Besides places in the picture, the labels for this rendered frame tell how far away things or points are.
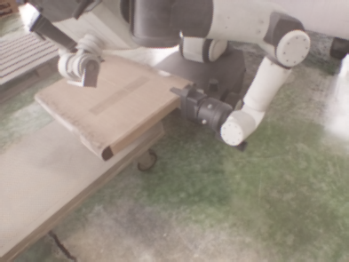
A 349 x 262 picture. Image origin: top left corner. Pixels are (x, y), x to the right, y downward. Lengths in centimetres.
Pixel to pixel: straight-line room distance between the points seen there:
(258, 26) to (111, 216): 74
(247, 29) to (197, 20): 10
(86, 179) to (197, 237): 40
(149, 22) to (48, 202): 55
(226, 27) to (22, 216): 70
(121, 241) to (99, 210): 15
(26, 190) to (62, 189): 13
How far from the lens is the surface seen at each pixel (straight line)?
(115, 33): 52
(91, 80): 54
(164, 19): 41
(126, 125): 64
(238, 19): 45
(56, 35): 78
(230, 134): 60
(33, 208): 74
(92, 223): 86
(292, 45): 50
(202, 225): 80
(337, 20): 158
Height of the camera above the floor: 73
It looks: 43 degrees down
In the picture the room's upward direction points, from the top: 4 degrees counter-clockwise
